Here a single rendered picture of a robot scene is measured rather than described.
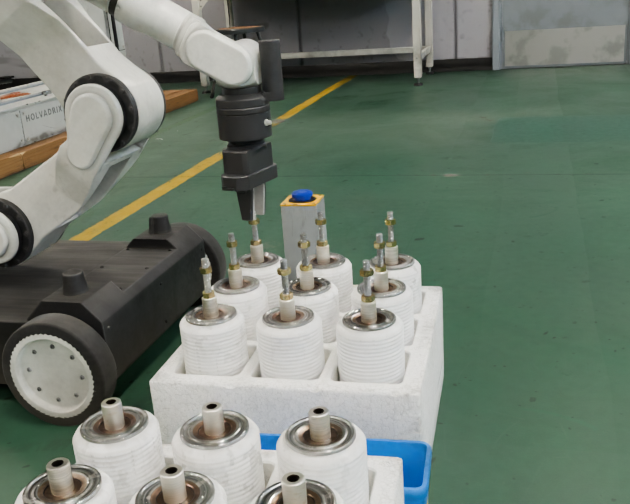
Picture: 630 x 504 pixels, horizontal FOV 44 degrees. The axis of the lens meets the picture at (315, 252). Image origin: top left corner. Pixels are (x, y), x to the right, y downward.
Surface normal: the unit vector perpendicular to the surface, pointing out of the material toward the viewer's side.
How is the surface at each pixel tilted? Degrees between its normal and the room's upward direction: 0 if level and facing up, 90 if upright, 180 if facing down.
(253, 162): 90
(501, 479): 0
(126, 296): 46
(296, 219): 90
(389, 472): 0
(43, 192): 90
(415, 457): 88
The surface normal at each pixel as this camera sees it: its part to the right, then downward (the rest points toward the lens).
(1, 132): 0.96, 0.02
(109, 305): 0.64, -0.65
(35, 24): 0.00, 0.65
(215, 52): -0.12, 0.33
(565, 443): -0.07, -0.94
